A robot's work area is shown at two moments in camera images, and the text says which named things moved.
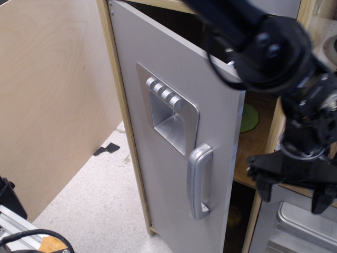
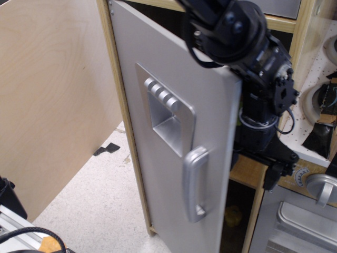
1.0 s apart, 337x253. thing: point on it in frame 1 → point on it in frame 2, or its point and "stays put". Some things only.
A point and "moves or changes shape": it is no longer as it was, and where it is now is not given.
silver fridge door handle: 196,180 moves or changes shape
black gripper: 278,167 → 260,139
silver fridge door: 187,119 stays put
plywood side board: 59,103 stays put
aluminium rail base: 11,222 stays put
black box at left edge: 9,199 stays put
